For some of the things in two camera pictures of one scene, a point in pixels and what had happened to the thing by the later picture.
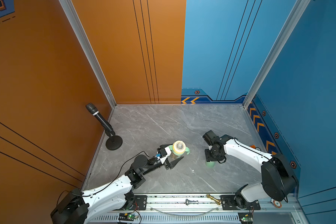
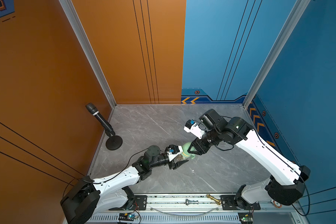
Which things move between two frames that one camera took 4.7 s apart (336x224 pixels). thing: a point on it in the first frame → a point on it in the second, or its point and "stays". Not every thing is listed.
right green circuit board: x=245 y=217 stays
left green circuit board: x=127 y=216 stays
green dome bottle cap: x=211 y=164 → x=185 y=147
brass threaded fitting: x=218 y=201 stays
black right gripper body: x=211 y=155 → x=204 y=143
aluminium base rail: x=192 y=209 stays
